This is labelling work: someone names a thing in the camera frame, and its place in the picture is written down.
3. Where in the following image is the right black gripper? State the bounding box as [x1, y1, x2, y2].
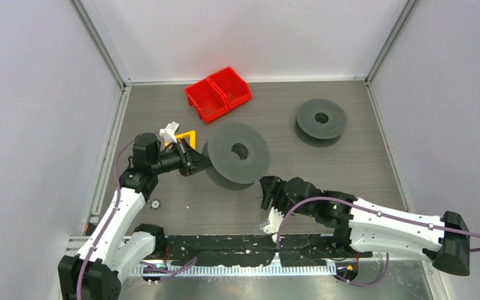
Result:
[259, 174, 316, 220]

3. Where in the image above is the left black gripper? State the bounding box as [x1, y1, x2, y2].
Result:
[151, 137, 215, 177]

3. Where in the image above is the grey spool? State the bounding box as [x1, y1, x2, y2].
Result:
[202, 122, 271, 191]
[294, 98, 348, 148]

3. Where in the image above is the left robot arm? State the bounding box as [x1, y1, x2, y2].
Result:
[57, 132, 211, 299]

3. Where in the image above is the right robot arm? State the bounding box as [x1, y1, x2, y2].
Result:
[259, 176, 470, 276]

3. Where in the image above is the yellow triangular plastic piece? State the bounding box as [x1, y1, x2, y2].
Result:
[164, 131, 196, 151]

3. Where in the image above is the small round connector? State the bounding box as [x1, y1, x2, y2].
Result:
[150, 199, 161, 210]

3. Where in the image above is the left red bin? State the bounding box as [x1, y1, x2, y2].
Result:
[184, 79, 229, 124]

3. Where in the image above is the red bin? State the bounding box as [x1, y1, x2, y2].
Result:
[184, 79, 229, 124]
[207, 66, 253, 110]

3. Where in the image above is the right red bin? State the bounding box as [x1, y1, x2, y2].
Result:
[207, 66, 253, 110]

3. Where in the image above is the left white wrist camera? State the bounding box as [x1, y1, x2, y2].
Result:
[159, 121, 179, 145]

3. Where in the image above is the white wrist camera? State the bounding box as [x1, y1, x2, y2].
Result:
[159, 121, 179, 145]
[259, 207, 284, 235]

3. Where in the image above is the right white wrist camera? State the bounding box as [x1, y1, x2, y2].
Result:
[259, 207, 284, 235]

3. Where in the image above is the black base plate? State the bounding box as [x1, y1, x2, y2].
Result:
[152, 234, 372, 267]

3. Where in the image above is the grey slotted cable duct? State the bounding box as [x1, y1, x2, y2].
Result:
[130, 264, 340, 278]

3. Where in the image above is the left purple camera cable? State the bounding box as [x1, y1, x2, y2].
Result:
[75, 138, 141, 300]

